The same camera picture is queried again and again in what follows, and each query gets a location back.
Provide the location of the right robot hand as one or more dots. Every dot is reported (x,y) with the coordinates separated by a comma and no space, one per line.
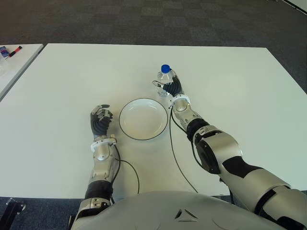
(175,88)

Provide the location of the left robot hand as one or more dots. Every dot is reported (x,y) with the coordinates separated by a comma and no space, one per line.
(100,124)

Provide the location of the clear water bottle blue cap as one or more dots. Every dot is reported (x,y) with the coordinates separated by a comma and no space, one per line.
(164,74)

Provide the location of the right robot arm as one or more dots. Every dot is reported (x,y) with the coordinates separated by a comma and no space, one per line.
(220,148)

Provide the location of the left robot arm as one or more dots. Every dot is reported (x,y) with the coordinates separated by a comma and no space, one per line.
(103,163)

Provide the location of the white plate black rim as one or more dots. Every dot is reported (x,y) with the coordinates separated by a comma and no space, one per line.
(142,118)

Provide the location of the white side table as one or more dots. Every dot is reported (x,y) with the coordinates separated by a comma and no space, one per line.
(16,69)

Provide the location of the grey robot torso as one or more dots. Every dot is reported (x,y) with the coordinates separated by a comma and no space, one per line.
(168,213)

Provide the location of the red black marker pen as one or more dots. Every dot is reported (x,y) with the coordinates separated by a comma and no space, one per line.
(15,51)

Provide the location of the clear plastic bag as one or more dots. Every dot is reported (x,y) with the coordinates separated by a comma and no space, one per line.
(3,65)

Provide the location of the blue packet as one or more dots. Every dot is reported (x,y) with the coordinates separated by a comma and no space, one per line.
(4,51)

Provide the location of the black wheeled base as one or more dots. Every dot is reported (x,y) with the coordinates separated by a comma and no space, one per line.
(14,210)

